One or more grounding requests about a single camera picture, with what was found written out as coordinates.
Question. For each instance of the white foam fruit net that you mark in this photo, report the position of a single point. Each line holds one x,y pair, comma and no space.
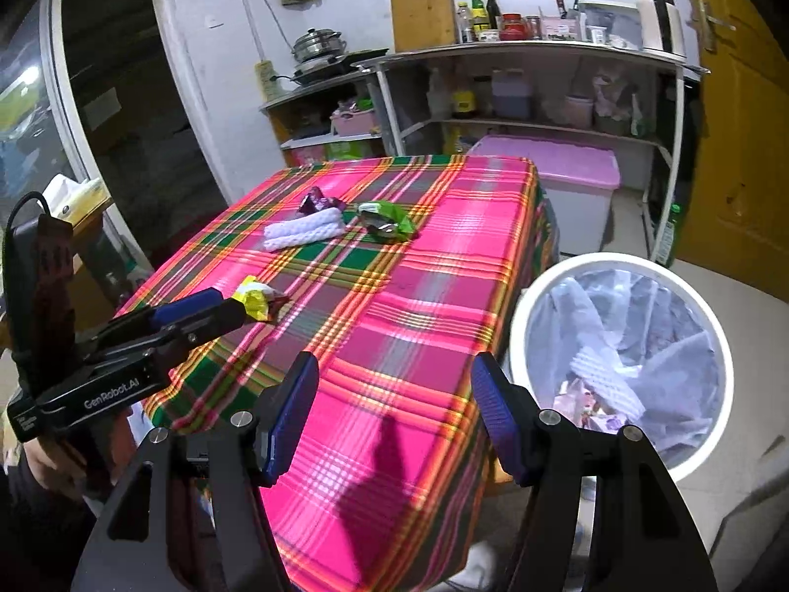
305,231
607,376

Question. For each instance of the white round trash bin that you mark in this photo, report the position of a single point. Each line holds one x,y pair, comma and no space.
524,333

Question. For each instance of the white metal shelf unit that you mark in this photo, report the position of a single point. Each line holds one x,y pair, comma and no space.
530,58

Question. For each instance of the black induction cooker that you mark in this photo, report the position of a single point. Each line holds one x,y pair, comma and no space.
333,65

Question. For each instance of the pink plaid tablecloth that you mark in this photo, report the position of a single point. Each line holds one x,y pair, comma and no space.
400,351

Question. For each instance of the wooden side cabinet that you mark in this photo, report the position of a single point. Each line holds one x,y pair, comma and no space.
98,259

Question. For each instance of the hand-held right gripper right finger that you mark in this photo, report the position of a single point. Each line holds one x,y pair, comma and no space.
499,419

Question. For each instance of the pink lidded storage box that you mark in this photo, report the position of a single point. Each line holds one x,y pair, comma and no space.
555,166

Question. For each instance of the yellow wooden door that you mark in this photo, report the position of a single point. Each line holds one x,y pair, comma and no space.
746,105

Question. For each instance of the small wooden shelf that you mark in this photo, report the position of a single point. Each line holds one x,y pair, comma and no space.
314,111

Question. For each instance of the yellow power strip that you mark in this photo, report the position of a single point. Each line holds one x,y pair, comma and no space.
265,80

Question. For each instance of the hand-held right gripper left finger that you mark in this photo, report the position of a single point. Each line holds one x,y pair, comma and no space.
290,419

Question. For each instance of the steel steamer pot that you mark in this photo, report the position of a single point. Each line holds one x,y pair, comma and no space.
317,46

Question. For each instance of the purple candy wrapper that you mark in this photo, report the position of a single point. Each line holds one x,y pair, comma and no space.
320,200

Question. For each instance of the white plastic bottle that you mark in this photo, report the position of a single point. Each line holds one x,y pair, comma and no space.
436,95

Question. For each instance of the pink plastic basket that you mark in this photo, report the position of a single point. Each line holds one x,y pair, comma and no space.
354,120

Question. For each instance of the translucent plastic jug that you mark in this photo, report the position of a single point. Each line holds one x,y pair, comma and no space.
511,95

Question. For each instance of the red lidded jar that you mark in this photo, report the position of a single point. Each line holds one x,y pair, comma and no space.
511,26

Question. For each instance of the green glass bottle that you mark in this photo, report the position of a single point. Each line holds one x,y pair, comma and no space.
669,237

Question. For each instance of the wooden cutting board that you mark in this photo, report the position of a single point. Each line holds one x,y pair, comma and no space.
422,9

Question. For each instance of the person's left hand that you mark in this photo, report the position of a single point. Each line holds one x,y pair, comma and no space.
55,468

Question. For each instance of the green snack bag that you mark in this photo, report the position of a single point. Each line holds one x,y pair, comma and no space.
388,219

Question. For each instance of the clear plastic bin liner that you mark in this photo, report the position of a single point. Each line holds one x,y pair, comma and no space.
666,333

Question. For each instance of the yellow label oil bottle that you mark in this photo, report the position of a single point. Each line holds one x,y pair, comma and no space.
463,98

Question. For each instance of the white electric kettle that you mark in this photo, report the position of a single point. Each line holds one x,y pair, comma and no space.
659,18

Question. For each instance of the yellow snack wrapper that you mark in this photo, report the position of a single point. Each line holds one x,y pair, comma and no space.
259,299

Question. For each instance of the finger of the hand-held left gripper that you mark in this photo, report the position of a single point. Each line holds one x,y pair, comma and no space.
185,308
209,324

